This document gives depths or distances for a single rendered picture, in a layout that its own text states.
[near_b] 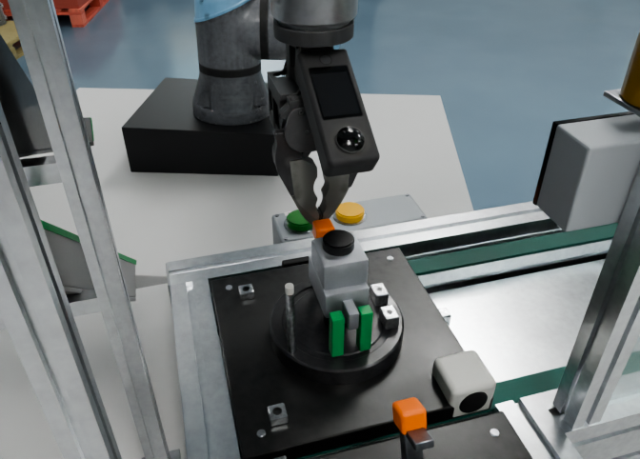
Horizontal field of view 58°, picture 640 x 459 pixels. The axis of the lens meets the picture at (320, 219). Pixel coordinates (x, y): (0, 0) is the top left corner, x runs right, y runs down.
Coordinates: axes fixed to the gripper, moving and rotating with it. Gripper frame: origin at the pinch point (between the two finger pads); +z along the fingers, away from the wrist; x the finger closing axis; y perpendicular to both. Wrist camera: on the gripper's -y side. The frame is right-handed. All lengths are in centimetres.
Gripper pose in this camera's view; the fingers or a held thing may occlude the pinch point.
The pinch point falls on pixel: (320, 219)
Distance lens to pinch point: 60.5
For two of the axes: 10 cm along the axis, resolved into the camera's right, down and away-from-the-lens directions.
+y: -2.7, -5.6, 7.9
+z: 0.0, 8.2, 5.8
